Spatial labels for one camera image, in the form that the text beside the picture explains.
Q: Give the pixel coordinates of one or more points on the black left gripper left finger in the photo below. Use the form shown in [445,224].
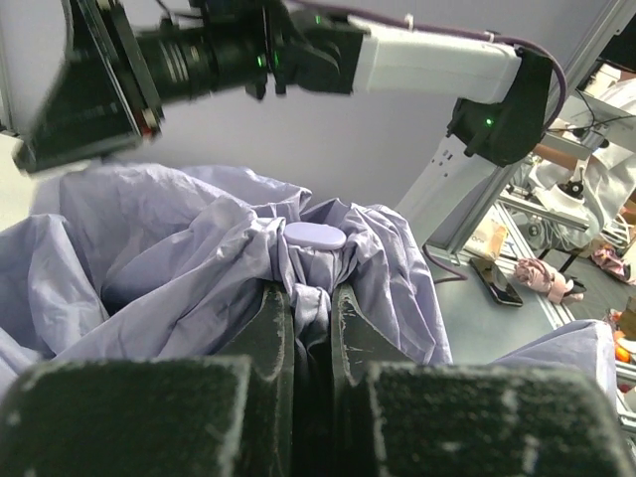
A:
[224,415]

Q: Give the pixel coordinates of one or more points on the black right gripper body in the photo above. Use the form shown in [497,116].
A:
[101,30]

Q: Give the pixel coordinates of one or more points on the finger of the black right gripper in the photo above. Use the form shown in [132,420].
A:
[93,109]

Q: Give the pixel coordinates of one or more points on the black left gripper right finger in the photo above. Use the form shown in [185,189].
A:
[393,417]

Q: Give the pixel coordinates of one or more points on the lavender folding umbrella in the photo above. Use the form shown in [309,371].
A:
[146,261]

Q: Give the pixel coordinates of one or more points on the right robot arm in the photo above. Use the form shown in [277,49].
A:
[501,84]

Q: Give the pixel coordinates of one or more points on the black smartphone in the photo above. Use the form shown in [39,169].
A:
[497,284]

